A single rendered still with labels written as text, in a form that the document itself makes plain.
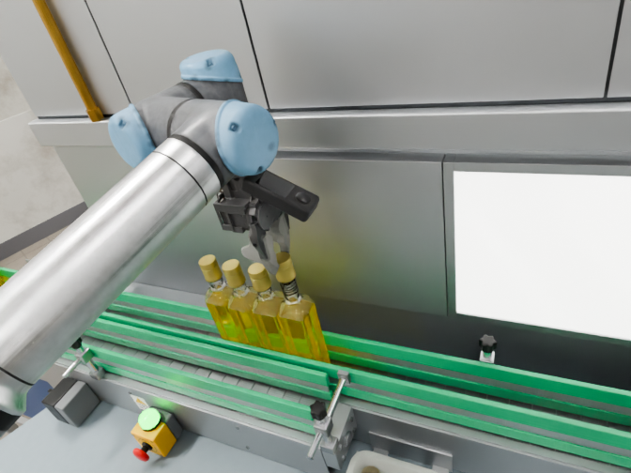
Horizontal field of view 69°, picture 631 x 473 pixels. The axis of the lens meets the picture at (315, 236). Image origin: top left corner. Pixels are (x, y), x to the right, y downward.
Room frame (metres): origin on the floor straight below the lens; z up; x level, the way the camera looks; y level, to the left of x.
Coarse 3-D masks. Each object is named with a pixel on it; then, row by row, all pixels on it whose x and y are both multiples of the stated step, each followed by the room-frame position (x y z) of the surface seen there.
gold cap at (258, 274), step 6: (258, 264) 0.67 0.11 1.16; (252, 270) 0.66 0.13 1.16; (258, 270) 0.65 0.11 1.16; (264, 270) 0.65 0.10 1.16; (252, 276) 0.65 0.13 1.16; (258, 276) 0.64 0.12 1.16; (264, 276) 0.65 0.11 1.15; (252, 282) 0.65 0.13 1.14; (258, 282) 0.65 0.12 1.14; (264, 282) 0.65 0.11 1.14; (270, 282) 0.66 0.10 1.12; (258, 288) 0.65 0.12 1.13; (264, 288) 0.64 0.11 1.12
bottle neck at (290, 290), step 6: (282, 282) 0.63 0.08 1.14; (288, 282) 0.62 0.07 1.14; (294, 282) 0.63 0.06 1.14; (282, 288) 0.63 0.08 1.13; (288, 288) 0.62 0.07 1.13; (294, 288) 0.62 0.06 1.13; (288, 294) 0.62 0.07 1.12; (294, 294) 0.62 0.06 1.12; (288, 300) 0.62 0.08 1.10; (294, 300) 0.62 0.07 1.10
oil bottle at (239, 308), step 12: (252, 288) 0.69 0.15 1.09; (228, 300) 0.68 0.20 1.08; (240, 300) 0.67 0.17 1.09; (252, 300) 0.67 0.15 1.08; (240, 312) 0.66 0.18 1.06; (252, 312) 0.66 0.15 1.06; (240, 324) 0.67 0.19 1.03; (252, 324) 0.66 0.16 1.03; (240, 336) 0.68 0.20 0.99; (252, 336) 0.66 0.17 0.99; (264, 348) 0.66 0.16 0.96
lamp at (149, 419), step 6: (150, 408) 0.66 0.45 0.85; (144, 414) 0.65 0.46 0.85; (150, 414) 0.64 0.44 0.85; (156, 414) 0.65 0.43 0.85; (138, 420) 0.64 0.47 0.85; (144, 420) 0.63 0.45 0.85; (150, 420) 0.63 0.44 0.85; (156, 420) 0.63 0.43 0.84; (144, 426) 0.62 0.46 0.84; (150, 426) 0.62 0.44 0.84; (156, 426) 0.63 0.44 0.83
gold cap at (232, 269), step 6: (228, 264) 0.69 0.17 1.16; (234, 264) 0.69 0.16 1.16; (228, 270) 0.67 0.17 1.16; (234, 270) 0.68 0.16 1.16; (240, 270) 0.69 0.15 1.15; (228, 276) 0.68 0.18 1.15; (234, 276) 0.67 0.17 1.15; (240, 276) 0.68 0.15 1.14; (228, 282) 0.68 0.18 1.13; (234, 282) 0.67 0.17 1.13; (240, 282) 0.68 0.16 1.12
